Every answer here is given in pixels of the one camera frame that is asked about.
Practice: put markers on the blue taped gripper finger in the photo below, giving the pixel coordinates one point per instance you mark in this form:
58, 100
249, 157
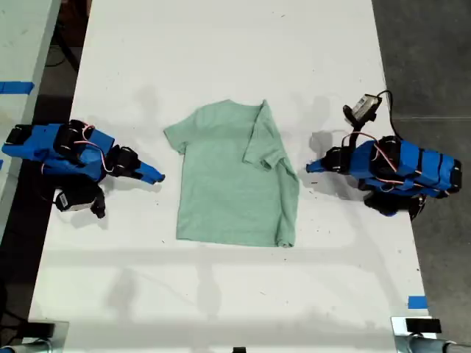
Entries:
318, 163
319, 169
149, 168
152, 178

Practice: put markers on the pale green t-shirt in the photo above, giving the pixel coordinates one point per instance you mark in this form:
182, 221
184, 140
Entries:
221, 184

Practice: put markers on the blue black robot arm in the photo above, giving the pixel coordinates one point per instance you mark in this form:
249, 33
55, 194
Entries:
40, 147
416, 165

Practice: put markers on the long blue tape strip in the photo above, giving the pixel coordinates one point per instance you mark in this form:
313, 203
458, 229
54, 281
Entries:
14, 87

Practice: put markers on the white side table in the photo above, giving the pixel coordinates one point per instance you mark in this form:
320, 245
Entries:
20, 55

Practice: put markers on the square blue tape piece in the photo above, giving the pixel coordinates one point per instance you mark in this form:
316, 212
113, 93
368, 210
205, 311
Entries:
417, 302

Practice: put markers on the small black box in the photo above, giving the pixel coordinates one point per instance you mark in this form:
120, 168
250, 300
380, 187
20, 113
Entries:
423, 326
40, 329

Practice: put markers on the black camera stalk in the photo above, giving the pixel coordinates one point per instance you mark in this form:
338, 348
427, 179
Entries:
98, 206
354, 127

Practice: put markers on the black camera box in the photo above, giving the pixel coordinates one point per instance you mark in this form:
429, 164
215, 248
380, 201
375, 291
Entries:
75, 200
366, 106

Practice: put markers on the metal table bracket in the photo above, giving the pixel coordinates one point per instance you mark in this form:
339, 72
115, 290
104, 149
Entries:
399, 336
60, 336

